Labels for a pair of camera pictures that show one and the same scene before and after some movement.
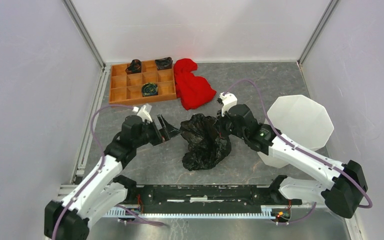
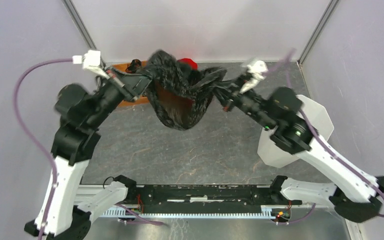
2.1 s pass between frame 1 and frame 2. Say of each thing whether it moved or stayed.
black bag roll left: stayed
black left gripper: moved
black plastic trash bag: moved
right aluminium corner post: stayed
